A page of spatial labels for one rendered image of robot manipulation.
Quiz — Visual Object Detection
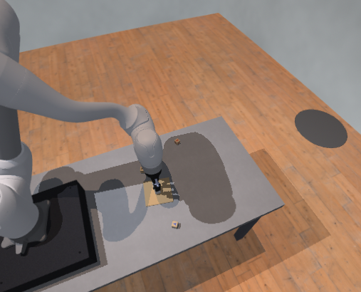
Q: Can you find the peach flat mat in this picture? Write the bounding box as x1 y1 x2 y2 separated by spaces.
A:
143 177 173 207

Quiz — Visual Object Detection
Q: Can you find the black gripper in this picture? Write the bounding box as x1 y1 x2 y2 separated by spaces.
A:
145 170 162 194

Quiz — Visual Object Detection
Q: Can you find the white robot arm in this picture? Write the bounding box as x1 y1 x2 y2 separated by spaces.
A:
0 0 163 255

